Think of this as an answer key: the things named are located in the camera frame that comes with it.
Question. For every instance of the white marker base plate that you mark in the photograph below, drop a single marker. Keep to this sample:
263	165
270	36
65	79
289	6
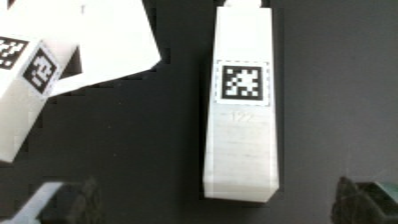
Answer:
99	26

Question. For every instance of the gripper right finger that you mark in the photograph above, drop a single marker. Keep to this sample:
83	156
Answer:
366	202

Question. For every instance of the white desk leg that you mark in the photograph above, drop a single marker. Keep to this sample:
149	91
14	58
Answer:
240	174
33	59

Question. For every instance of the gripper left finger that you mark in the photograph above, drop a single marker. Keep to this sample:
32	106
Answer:
62	204

